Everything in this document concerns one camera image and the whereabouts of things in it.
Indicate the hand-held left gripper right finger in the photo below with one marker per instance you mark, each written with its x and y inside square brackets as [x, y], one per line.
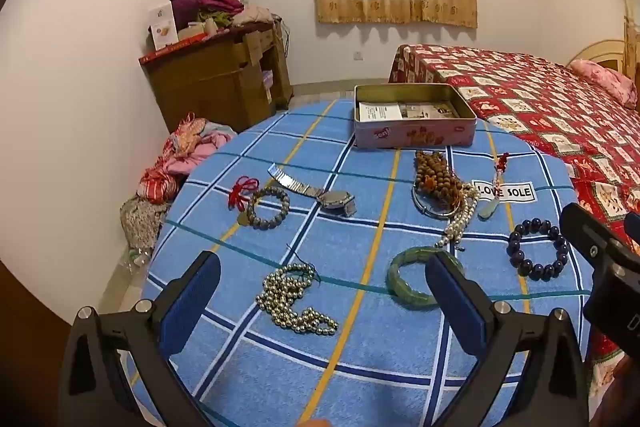
[457, 302]

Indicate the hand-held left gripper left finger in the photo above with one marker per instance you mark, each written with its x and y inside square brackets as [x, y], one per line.
[192, 297]

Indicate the green jade bangle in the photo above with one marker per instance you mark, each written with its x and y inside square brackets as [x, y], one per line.
[400, 279]

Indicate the silver bangle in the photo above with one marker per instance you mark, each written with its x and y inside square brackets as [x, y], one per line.
[425, 208]

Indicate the silver wrist watch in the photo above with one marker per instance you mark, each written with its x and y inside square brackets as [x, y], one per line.
[336, 201]

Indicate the pink metal tin box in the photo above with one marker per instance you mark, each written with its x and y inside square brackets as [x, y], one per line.
[415, 134]

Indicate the clear plastic bottle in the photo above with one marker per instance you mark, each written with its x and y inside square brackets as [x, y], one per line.
[136, 258]

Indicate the grey woven bag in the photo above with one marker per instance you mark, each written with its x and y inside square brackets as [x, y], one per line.
[142, 222]

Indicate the jade pendant with red tassel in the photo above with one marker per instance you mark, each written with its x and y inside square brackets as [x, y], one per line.
[491, 207]

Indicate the blue checked cloth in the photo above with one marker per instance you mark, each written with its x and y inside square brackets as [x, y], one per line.
[280, 367]

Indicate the pink and red clothes pile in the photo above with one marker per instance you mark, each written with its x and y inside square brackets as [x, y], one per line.
[185, 152]

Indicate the red patchwork bed quilt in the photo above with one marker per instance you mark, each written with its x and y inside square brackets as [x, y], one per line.
[540, 107]

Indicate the beige printed card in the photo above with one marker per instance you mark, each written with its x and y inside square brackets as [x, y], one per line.
[430, 110]

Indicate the pink pillow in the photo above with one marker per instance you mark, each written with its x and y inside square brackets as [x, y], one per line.
[605, 82]

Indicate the brown wooden cabinet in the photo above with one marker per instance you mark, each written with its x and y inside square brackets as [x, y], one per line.
[205, 77]

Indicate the cream wooden headboard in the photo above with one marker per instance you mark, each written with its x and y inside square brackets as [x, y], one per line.
[595, 52]

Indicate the beige side curtain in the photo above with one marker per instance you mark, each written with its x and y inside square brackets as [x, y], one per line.
[631, 37]

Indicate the white printed box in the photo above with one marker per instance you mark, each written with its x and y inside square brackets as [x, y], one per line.
[163, 27]

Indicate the pile of clothes on cabinet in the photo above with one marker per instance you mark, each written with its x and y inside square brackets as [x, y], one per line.
[215, 7]

